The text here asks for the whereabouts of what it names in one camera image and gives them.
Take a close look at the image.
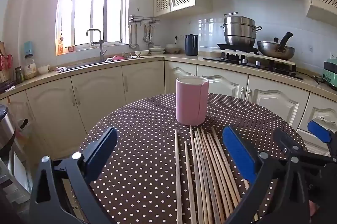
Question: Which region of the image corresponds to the black gas stove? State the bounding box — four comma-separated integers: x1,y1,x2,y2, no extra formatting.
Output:
203,43,304,80

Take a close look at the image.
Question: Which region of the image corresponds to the steel kitchen sink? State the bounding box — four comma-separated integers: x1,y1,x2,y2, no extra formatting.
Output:
56,56,145,73

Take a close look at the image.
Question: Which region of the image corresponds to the steel steamer pot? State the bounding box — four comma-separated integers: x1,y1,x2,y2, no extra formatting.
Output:
219,12,262,48

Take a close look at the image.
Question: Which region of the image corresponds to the hanging steel ladle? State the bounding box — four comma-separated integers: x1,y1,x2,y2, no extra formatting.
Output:
129,24,139,49

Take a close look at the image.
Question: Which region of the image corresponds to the black power cable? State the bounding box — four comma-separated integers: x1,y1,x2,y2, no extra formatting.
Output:
296,70,325,84

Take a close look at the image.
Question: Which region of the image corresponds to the steel wall utensil rail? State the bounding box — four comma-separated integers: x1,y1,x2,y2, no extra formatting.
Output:
128,15,160,25

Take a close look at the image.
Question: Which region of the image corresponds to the steel sink faucet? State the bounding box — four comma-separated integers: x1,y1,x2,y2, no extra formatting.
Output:
86,29,107,62

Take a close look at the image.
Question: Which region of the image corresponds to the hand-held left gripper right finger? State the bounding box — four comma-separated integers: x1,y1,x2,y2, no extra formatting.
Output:
222,125,310,224

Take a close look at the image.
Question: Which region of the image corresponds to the stack of white bowls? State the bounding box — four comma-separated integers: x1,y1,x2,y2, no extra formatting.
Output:
148,45,166,54

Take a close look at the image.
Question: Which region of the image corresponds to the kitchen window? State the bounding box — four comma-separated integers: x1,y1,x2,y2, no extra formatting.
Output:
56,0,129,55

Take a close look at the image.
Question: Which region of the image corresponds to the steel wok with black handle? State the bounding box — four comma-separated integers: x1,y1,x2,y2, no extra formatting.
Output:
257,32,295,60

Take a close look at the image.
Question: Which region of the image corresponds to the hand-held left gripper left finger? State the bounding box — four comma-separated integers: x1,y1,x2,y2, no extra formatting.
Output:
29,127,118,224

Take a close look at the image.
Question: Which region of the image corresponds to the hanging steel spatula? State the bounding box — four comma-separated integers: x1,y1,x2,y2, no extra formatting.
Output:
143,24,154,47

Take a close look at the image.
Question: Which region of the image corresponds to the pink ceramic utensil cup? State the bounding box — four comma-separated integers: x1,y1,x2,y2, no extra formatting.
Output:
175,76,210,126

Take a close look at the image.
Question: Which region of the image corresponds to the row of wooden chopsticks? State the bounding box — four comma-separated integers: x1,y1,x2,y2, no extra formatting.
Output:
174,126,260,224

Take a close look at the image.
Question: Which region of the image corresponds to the dark blue electric kettle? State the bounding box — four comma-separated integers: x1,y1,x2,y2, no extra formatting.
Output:
185,34,199,56

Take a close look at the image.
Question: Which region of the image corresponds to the green kitchen appliance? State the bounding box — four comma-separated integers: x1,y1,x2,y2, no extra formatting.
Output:
322,58,337,89

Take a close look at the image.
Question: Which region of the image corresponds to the small dark jar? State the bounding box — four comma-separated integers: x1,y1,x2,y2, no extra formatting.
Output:
15,66,24,84

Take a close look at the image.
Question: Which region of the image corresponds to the glass jar with white lid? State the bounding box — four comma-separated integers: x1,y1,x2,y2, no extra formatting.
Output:
24,54,36,80

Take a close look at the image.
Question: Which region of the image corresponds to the steel electric cooker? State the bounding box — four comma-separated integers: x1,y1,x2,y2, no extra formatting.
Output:
0,104,17,159

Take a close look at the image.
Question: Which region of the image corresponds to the brown polka dot tablecloth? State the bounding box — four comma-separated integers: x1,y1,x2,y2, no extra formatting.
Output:
71,93,310,224

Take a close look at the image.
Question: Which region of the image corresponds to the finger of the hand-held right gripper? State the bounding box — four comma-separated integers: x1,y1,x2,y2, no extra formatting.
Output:
307,120,337,159
273,128,308,161

